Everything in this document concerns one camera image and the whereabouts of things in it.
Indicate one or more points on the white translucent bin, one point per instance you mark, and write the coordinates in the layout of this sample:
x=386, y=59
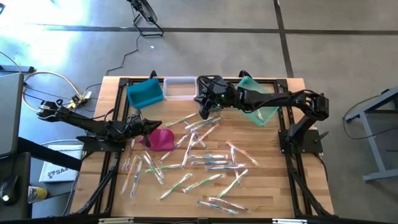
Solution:
x=180, y=88

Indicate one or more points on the grey metal table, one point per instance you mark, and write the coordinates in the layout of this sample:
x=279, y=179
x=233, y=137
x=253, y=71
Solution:
x=373, y=140

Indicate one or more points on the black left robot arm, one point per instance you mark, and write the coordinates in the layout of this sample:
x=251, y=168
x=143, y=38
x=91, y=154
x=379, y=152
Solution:
x=84, y=123

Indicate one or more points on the magenta plastic bin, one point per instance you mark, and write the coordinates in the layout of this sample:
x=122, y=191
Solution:
x=160, y=140

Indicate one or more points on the white cardboard box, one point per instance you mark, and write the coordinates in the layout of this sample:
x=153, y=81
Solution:
x=60, y=163

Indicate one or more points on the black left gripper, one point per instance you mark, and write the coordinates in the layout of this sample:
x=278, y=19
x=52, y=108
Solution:
x=135, y=127

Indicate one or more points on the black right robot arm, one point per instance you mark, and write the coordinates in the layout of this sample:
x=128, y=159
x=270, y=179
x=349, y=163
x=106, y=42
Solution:
x=280, y=99

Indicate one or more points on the yellow can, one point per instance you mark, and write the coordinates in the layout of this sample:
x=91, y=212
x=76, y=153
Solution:
x=37, y=194

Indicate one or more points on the blue plastic bin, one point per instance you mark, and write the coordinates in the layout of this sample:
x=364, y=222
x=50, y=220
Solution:
x=145, y=93

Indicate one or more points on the silver aluminium bracket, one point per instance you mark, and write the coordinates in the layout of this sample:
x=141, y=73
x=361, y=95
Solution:
x=289, y=221
x=116, y=220

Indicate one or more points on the power strip yellow plugs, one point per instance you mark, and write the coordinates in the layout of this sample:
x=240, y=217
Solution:
x=77, y=100

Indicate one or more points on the black computer mouse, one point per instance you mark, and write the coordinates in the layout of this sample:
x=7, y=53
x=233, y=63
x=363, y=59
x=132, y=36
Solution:
x=8, y=189

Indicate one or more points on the black floor fan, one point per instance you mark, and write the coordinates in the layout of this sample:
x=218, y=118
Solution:
x=146, y=12

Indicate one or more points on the light green translucent bin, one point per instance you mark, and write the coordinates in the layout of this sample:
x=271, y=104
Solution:
x=250, y=83

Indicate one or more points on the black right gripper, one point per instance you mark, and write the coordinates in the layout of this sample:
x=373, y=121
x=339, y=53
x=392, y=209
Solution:
x=224, y=95

